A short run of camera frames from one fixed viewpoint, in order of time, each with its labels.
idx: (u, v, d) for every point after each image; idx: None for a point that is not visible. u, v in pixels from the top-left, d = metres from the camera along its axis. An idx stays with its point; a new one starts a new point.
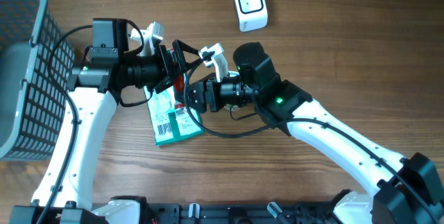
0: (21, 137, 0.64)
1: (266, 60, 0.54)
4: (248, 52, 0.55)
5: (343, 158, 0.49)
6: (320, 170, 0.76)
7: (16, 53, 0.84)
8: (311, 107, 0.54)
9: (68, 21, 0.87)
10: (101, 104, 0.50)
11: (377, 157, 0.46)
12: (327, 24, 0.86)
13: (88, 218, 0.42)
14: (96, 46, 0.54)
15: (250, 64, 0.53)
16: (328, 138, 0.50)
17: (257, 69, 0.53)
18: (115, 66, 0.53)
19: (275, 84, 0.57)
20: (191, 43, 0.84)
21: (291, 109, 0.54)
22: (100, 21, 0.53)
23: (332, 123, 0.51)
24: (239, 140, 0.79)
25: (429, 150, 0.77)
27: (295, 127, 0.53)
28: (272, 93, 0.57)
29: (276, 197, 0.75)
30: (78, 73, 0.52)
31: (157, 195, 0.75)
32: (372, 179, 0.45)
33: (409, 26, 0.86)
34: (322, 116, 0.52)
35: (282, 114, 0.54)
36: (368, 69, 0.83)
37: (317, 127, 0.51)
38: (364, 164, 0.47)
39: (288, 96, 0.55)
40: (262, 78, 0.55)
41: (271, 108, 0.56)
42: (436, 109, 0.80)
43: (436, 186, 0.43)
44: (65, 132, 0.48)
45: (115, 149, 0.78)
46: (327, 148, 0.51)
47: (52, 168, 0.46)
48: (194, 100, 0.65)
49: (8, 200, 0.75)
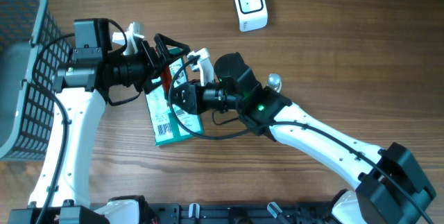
0: (21, 137, 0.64)
1: (247, 71, 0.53)
4: (228, 63, 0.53)
5: (324, 157, 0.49)
6: (320, 170, 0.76)
7: (17, 53, 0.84)
8: (290, 110, 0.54)
9: (69, 21, 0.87)
10: (89, 102, 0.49)
11: (356, 151, 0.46)
12: (327, 24, 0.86)
13: (89, 214, 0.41)
14: (80, 47, 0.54)
15: (230, 75, 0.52)
16: (310, 139, 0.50)
17: (239, 80, 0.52)
18: (100, 65, 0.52)
19: (257, 91, 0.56)
20: (191, 44, 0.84)
21: (272, 114, 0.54)
22: (82, 22, 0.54)
23: (312, 124, 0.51)
24: (238, 141, 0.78)
25: (429, 150, 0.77)
27: (276, 131, 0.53)
28: (255, 100, 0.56)
29: (276, 197, 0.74)
30: (63, 74, 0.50)
31: (159, 195, 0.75)
32: (353, 173, 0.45)
33: (408, 25, 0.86)
34: (302, 118, 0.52)
35: (263, 121, 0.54)
36: (368, 69, 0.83)
37: (298, 130, 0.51)
38: (345, 159, 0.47)
39: (269, 102, 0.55)
40: (243, 87, 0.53)
41: (256, 115, 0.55)
42: (436, 109, 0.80)
43: (415, 173, 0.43)
44: (57, 134, 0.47)
45: (115, 149, 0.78)
46: (310, 149, 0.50)
47: (46, 168, 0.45)
48: (182, 100, 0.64)
49: (8, 200, 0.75)
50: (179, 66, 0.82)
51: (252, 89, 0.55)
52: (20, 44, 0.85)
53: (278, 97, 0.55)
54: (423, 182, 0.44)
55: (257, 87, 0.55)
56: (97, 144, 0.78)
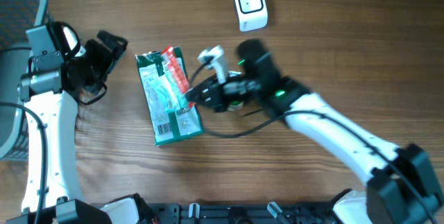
0: (21, 137, 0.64)
1: (266, 55, 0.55)
4: (252, 48, 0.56)
5: (338, 148, 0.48)
6: (320, 170, 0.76)
7: (17, 53, 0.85)
8: (311, 100, 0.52)
9: (68, 21, 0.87)
10: (61, 103, 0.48)
11: (372, 146, 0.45)
12: (327, 24, 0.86)
13: (84, 209, 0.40)
14: (37, 54, 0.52)
15: (250, 57, 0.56)
16: (327, 129, 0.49)
17: (258, 62, 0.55)
18: (63, 66, 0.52)
19: (277, 78, 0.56)
20: (191, 44, 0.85)
21: (291, 100, 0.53)
22: (33, 30, 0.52)
23: (331, 115, 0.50)
24: (238, 140, 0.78)
25: (429, 149, 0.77)
27: (294, 119, 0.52)
28: (276, 87, 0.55)
29: (276, 197, 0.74)
30: (28, 82, 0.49)
31: (157, 194, 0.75)
32: (365, 168, 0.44)
33: (409, 25, 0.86)
34: (320, 107, 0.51)
35: (280, 107, 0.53)
36: (368, 68, 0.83)
37: (316, 118, 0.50)
38: (359, 152, 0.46)
39: (288, 89, 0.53)
40: (265, 71, 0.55)
41: (273, 102, 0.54)
42: (437, 109, 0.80)
43: (429, 177, 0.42)
44: (35, 139, 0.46)
45: (115, 149, 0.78)
46: (325, 139, 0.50)
47: (33, 175, 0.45)
48: (205, 99, 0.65)
49: (8, 200, 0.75)
50: None
51: (272, 75, 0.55)
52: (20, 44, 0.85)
53: (299, 85, 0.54)
54: (436, 188, 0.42)
55: (277, 75, 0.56)
56: (97, 144, 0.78)
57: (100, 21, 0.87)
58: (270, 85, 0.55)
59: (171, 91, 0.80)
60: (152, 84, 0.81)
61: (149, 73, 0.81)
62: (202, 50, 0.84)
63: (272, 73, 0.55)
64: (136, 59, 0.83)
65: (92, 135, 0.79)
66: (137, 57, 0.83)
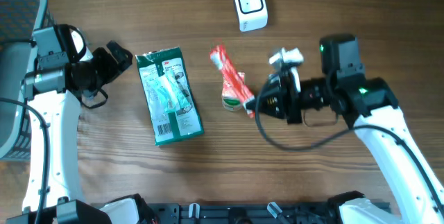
0: (21, 137, 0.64)
1: (352, 42, 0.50)
4: (344, 39, 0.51)
5: (397, 179, 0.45)
6: (320, 170, 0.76)
7: (17, 53, 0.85)
8: (392, 114, 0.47)
9: (68, 21, 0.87)
10: (64, 103, 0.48)
11: (439, 202, 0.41)
12: (327, 24, 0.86)
13: (85, 209, 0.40)
14: (44, 55, 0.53)
15: (334, 43, 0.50)
16: (397, 157, 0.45)
17: (342, 46, 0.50)
18: (68, 66, 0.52)
19: (354, 75, 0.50)
20: (191, 44, 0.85)
21: (372, 105, 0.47)
22: (41, 30, 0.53)
23: (408, 144, 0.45)
24: (238, 140, 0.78)
25: (429, 150, 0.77)
27: (369, 132, 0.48)
28: (357, 82, 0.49)
29: (276, 197, 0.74)
30: (32, 81, 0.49)
31: (157, 195, 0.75)
32: (420, 218, 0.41)
33: (409, 26, 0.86)
34: (401, 130, 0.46)
35: (357, 105, 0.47)
36: (368, 69, 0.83)
37: (389, 141, 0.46)
38: (422, 199, 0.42)
39: (371, 88, 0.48)
40: (343, 59, 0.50)
41: (350, 96, 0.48)
42: (437, 109, 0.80)
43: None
44: (36, 139, 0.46)
45: (115, 149, 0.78)
46: (387, 164, 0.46)
47: (35, 173, 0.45)
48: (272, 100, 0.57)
49: (8, 200, 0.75)
50: (179, 66, 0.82)
51: (349, 67, 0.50)
52: (20, 44, 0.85)
53: (386, 87, 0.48)
54: None
55: (359, 70, 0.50)
56: (97, 144, 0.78)
57: (100, 21, 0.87)
58: (349, 78, 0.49)
59: (171, 91, 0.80)
60: (152, 84, 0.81)
61: (149, 73, 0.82)
62: (202, 50, 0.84)
63: (351, 64, 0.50)
64: (136, 59, 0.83)
65: (92, 135, 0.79)
66: (137, 57, 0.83)
